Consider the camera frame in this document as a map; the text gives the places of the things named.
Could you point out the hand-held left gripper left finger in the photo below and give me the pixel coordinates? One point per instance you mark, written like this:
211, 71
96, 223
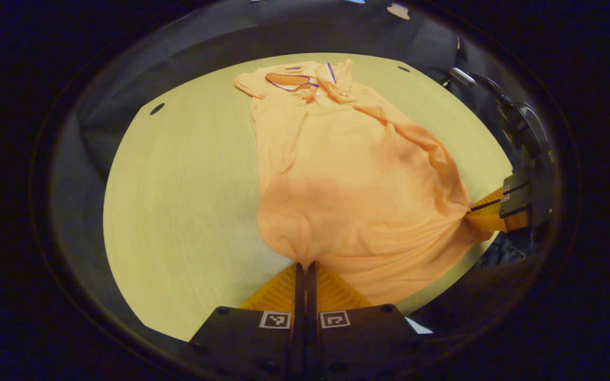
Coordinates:
252, 338

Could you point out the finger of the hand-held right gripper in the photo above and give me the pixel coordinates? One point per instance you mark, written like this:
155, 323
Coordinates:
514, 185
511, 214

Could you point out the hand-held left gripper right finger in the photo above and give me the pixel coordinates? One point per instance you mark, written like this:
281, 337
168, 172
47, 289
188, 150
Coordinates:
363, 338

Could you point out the orange T-shirt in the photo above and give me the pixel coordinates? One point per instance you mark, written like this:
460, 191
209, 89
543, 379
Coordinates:
347, 185

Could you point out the black backdrop cloth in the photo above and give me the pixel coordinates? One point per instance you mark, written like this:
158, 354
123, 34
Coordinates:
204, 53

